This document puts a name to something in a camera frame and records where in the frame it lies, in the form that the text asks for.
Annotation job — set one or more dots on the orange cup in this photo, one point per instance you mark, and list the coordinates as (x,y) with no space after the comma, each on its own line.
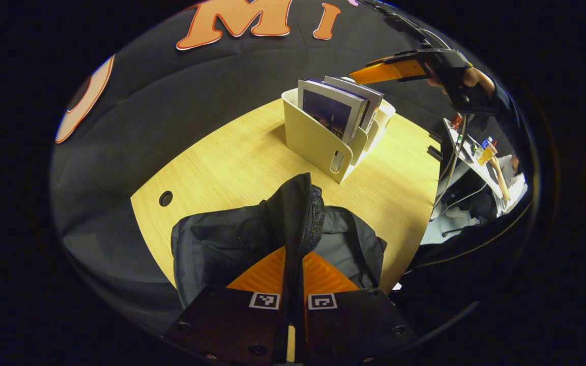
(486,155)

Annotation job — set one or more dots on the white bookshelf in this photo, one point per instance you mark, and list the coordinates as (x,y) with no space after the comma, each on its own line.
(308,137)

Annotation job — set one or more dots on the blue cover book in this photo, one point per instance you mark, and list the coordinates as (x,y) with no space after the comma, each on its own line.
(331,109)

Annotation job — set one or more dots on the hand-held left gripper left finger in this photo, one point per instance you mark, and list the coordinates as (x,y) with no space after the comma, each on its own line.
(222,325)

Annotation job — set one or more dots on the grey cover book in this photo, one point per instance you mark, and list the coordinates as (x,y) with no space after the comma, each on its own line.
(367,99)

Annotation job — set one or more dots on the white desk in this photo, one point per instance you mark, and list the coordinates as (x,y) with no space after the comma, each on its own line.
(471,152)

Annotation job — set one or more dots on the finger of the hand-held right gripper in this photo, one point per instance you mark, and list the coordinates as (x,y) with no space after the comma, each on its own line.
(389,71)

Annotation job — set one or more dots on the black schoolbag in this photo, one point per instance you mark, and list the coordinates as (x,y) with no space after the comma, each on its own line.
(232,239)

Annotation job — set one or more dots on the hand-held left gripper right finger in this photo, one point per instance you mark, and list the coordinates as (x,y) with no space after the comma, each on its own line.
(354,325)

